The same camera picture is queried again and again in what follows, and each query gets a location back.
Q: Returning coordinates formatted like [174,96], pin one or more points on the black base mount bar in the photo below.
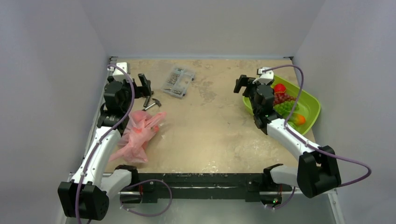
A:
[249,187]

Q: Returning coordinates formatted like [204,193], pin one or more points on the fake mango green orange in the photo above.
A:
[297,119]

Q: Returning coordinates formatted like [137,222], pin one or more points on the clear screw organizer box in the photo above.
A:
[178,81]

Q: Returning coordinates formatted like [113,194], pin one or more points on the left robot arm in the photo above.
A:
[86,195]

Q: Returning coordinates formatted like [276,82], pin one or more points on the black metal clamp tool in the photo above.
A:
[147,100]

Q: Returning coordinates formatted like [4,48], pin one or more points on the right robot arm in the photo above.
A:
[317,170]

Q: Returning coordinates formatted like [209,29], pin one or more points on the fake green grapes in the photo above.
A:
[284,107]

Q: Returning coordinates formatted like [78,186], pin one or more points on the fake red strawberry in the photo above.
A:
[280,88]

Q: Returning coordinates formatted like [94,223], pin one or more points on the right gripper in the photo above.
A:
[246,85]

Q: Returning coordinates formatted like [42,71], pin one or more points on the pink plastic bag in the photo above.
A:
[141,128]

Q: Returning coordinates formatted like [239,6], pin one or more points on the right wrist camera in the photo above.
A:
[265,76]

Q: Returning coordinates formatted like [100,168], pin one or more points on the aluminium frame rail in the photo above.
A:
[100,100]

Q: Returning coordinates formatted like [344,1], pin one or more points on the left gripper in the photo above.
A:
[145,83]

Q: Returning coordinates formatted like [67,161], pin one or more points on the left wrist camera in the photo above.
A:
[117,74]

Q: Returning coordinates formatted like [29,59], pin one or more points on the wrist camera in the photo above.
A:
[117,74]
[265,76]

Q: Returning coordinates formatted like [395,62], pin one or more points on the green plastic tray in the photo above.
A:
[305,104]

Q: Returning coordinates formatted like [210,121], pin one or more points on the fake red grapes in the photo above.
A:
[281,97]

